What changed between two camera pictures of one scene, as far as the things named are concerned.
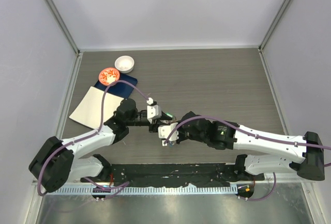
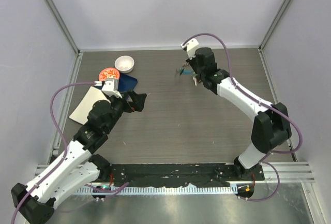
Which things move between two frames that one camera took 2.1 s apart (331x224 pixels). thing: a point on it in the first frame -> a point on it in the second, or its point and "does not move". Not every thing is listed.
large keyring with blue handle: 172,143 -> 186,72
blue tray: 123,90 does not move
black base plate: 148,174 does not move
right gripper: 181,138 -> 191,61
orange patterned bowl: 107,75 does not move
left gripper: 154,127 -> 138,99
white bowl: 124,63 does not move
